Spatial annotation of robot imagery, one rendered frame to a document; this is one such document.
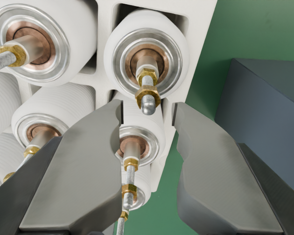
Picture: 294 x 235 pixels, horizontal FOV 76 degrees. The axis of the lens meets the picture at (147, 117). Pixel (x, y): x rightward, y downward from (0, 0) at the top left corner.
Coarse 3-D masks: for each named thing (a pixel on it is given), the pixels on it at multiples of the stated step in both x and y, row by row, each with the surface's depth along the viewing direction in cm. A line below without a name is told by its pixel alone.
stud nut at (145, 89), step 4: (140, 88) 14; (144, 88) 13; (148, 88) 13; (152, 88) 14; (156, 88) 14; (136, 92) 14; (140, 92) 13; (144, 92) 13; (148, 92) 13; (152, 92) 13; (156, 92) 13; (136, 96) 14; (140, 96) 13; (156, 96) 13; (136, 100) 14; (140, 100) 14; (156, 100) 14; (160, 100) 14; (140, 104) 14; (156, 104) 14; (140, 108) 14
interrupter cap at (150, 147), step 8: (120, 128) 24; (128, 128) 24; (136, 128) 24; (144, 128) 25; (120, 136) 25; (128, 136) 25; (136, 136) 25; (144, 136) 25; (152, 136) 25; (120, 144) 26; (144, 144) 26; (152, 144) 26; (120, 152) 27; (144, 152) 27; (152, 152) 27; (120, 160) 28; (144, 160) 28; (152, 160) 28
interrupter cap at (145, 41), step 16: (144, 32) 18; (160, 32) 18; (128, 48) 19; (144, 48) 19; (160, 48) 19; (176, 48) 19; (112, 64) 20; (128, 64) 20; (160, 64) 20; (176, 64) 20; (128, 80) 21; (160, 80) 21; (176, 80) 21
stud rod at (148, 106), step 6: (144, 78) 16; (150, 78) 16; (144, 84) 15; (150, 84) 15; (144, 96) 13; (150, 96) 13; (144, 102) 13; (150, 102) 12; (144, 108) 12; (150, 108) 12; (150, 114) 13
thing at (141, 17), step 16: (128, 16) 23; (144, 16) 18; (160, 16) 20; (112, 32) 19; (128, 32) 19; (176, 32) 19; (112, 48) 19; (112, 80) 21; (128, 96) 23; (160, 96) 22
